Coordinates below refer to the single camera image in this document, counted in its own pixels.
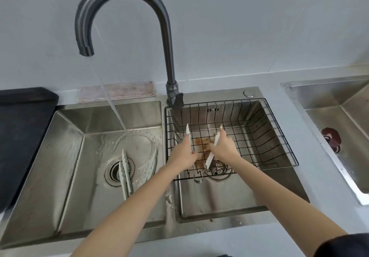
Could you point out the person's right hand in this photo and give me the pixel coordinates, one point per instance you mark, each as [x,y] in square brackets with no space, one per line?
[224,150]

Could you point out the person's left hand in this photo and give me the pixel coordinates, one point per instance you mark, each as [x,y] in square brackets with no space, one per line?
[183,154]

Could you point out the person's right fingers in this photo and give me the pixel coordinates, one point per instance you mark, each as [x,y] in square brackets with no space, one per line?
[214,150]

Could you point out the person's left fingers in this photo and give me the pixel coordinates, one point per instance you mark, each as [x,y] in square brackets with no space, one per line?
[192,156]

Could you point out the white-tipped metal tongs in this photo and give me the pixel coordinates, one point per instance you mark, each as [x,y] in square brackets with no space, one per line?
[209,159]
[125,176]

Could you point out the person's left forearm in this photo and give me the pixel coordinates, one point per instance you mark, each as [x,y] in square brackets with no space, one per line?
[129,210]

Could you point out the person's right forearm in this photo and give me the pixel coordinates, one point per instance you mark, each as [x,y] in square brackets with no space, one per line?
[282,205]

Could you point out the brown stained sponge cloth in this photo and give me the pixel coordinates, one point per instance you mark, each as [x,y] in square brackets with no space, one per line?
[201,145]

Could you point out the perforated metal drain strainer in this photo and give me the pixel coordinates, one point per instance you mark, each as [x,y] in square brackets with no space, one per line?
[218,169]

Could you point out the round metal sink knob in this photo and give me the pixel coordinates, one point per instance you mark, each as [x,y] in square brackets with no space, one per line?
[248,93]

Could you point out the round metal sink drain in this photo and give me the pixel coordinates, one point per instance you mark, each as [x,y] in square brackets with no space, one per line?
[112,173]

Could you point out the running water stream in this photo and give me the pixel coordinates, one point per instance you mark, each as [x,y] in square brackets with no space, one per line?
[114,107]

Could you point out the pink dish cloth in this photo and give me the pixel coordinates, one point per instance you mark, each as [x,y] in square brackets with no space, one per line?
[121,91]

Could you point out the stainless steel double sink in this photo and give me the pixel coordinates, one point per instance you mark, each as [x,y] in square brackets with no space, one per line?
[86,199]

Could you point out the dark red drain stopper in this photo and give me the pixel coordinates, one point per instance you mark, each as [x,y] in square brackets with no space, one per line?
[331,138]

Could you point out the dark grey gooseneck faucet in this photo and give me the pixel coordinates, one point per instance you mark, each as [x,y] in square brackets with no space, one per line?
[169,35]

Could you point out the stainless steel single sink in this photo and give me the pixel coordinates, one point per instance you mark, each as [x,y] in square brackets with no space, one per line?
[348,121]

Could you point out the dark sleeve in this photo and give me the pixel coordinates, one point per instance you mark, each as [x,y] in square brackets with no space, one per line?
[346,246]

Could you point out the black cooktop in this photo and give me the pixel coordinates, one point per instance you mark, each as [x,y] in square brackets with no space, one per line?
[23,127]

